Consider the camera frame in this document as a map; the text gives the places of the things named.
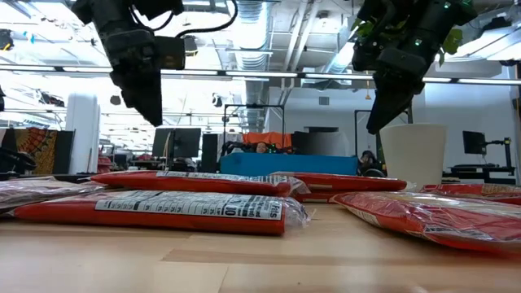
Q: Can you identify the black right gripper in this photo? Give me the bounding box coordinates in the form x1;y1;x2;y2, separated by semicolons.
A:
352;24;440;135

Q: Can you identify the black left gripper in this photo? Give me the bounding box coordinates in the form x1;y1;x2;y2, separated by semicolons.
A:
99;18;164;128

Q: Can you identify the red popcorn bag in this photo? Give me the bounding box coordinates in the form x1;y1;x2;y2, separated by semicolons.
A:
420;182;521;207
269;171;409;203
330;190;521;256
0;176;107;216
13;189;313;237
90;169;313;199

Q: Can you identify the white round plant pot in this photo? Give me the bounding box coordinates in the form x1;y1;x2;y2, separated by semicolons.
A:
379;123;448;190

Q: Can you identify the white pillar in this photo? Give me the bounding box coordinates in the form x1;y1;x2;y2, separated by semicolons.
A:
64;92;102;176

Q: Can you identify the black computer monitor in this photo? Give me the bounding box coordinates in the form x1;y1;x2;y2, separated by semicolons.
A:
151;127;203;160

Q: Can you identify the grey cabinet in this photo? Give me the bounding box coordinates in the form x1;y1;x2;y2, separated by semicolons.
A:
292;126;352;158

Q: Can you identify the black flat panel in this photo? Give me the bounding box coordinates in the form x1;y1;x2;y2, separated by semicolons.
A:
51;129;77;175

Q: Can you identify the black tower cabinet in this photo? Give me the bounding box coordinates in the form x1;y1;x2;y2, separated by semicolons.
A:
200;133;221;173

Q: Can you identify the small black monitor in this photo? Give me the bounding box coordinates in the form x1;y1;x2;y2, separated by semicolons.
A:
462;130;488;156

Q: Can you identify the colourful patterned panel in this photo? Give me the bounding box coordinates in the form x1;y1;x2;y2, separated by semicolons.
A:
13;127;59;176

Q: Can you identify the black desk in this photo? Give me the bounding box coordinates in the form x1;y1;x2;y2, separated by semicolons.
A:
442;164;518;185

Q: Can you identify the orange cloth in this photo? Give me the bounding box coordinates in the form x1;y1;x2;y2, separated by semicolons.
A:
242;130;294;150

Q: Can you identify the black office chair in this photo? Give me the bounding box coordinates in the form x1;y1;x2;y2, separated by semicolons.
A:
0;145;38;177

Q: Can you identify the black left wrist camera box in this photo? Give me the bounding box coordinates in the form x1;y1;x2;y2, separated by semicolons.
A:
154;35;186;71

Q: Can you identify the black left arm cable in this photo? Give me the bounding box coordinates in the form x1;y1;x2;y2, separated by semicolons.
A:
129;0;240;40

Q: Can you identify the black metal frame stand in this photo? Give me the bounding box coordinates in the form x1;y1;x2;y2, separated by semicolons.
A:
222;103;287;158

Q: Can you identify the silver ventilation duct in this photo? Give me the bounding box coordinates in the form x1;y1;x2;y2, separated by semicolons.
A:
234;0;272;131

